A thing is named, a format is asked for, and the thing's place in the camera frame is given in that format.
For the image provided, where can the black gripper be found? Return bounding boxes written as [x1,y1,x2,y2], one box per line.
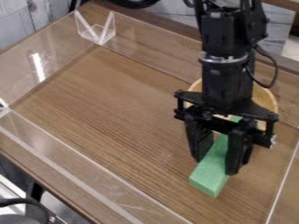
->
[172,53,280,177]

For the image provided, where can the green rectangular block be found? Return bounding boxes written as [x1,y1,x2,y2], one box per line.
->
[188,115,244,199]

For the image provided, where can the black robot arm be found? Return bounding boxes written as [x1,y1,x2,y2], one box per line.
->
[174,0,279,175]

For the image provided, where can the brown wooden bowl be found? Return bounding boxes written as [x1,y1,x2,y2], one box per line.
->
[184,79,278,130]

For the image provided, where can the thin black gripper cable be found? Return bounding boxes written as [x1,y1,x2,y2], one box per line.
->
[244,45,279,89]

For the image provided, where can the clear acrylic tray wall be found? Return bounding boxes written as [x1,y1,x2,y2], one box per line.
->
[0,106,191,224]

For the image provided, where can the clear acrylic corner bracket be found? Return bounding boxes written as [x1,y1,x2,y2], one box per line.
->
[74,10,116,46]

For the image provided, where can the black cable lower left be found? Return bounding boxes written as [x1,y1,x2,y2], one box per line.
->
[0,197,52,224]

